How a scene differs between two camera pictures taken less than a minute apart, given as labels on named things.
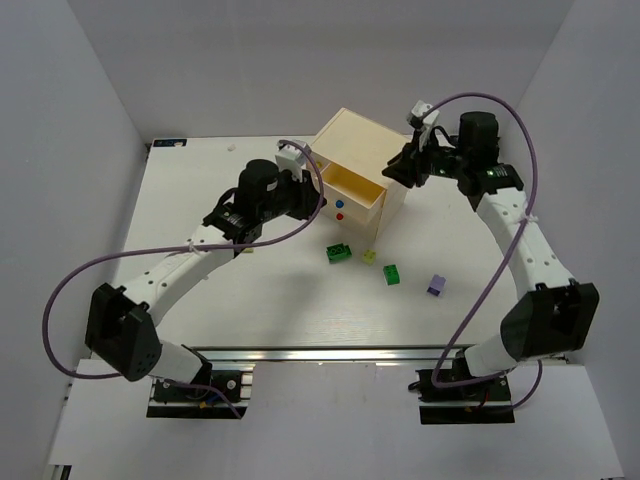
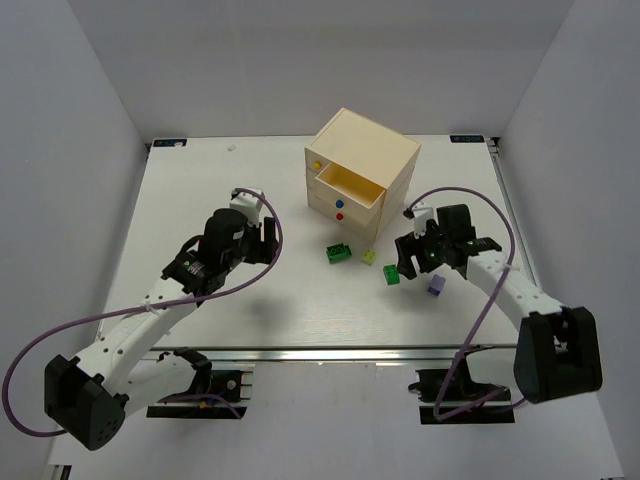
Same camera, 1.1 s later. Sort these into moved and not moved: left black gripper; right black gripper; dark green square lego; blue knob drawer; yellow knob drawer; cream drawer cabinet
Moved: left black gripper; right black gripper
Not moved: blue knob drawer; cream drawer cabinet; dark green square lego; yellow knob drawer
